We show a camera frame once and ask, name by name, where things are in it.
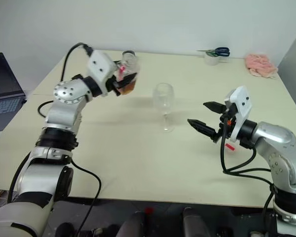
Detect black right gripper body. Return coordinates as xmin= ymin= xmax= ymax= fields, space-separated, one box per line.
xmin=216 ymin=103 xmax=237 ymax=144

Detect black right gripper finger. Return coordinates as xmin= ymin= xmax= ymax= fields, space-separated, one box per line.
xmin=187 ymin=118 xmax=219 ymax=144
xmin=203 ymin=101 xmax=226 ymax=115

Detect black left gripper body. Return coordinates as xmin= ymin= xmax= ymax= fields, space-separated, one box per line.
xmin=105 ymin=74 xmax=122 ymax=97

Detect clear glass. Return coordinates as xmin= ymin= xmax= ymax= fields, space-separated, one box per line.
xmin=152 ymin=82 xmax=176 ymax=134

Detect clear tape roll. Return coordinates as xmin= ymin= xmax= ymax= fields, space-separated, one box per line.
xmin=204 ymin=50 xmax=222 ymax=66

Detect pink cloth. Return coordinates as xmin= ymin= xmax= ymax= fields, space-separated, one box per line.
xmin=244 ymin=53 xmax=278 ymax=79

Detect dark rounded shape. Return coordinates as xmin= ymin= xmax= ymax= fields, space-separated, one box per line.
xmin=182 ymin=206 xmax=208 ymax=237
xmin=120 ymin=210 xmax=146 ymax=237

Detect dark grey laptop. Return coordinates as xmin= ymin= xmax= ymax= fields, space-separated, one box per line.
xmin=0 ymin=52 xmax=28 ymax=134

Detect black round floor object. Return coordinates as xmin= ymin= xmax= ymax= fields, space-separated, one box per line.
xmin=57 ymin=222 xmax=74 ymax=237

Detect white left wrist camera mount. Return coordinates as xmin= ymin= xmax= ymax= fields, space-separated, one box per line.
xmin=86 ymin=49 xmax=119 ymax=96

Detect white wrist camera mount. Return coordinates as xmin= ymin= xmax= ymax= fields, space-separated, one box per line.
xmin=86 ymin=49 xmax=119 ymax=96
xmin=223 ymin=85 xmax=253 ymax=143

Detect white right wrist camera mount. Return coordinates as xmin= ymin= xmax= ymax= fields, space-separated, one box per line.
xmin=223 ymin=85 xmax=253 ymax=143

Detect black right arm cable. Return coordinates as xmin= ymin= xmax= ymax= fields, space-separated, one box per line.
xmin=220 ymin=108 xmax=278 ymax=229

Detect blue-handled scissors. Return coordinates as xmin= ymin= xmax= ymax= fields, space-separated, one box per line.
xmin=196 ymin=47 xmax=231 ymax=58

